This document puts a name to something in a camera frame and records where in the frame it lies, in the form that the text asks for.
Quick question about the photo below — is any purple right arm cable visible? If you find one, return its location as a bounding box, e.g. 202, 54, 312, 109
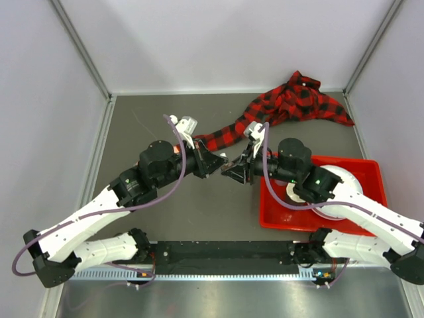
258, 123, 424, 239

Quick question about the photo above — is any white plate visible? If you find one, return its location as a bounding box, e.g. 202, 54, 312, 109
307, 164, 365, 220

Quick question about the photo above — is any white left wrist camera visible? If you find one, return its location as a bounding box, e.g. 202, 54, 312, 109
170, 115, 197, 149

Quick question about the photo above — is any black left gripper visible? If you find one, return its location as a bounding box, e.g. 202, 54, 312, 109
154, 137, 228, 189

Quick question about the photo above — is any white paper cup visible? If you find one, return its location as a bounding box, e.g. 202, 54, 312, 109
285, 183, 305, 205

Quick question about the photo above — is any white slotted cable duct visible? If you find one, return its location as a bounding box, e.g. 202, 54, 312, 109
72, 267, 335, 282

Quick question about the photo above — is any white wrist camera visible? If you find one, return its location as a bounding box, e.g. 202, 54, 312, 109
170, 115, 197, 149
243, 121, 265, 158

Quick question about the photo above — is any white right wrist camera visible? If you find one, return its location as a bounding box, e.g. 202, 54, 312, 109
243, 121, 265, 158

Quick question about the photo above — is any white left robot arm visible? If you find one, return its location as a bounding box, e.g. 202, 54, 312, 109
23, 140, 228, 288

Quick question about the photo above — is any red black plaid shirt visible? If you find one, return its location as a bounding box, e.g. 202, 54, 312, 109
195, 71, 354, 152

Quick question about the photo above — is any glitter nail polish bottle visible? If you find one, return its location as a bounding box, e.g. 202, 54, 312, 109
219, 152, 231, 171

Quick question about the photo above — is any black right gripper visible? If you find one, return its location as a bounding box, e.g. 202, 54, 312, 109
221, 142, 298, 186

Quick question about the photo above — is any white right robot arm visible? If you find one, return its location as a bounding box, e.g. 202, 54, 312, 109
221, 138, 423, 285

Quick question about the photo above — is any red plastic tray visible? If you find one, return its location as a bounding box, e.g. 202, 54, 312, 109
259, 156, 388, 237

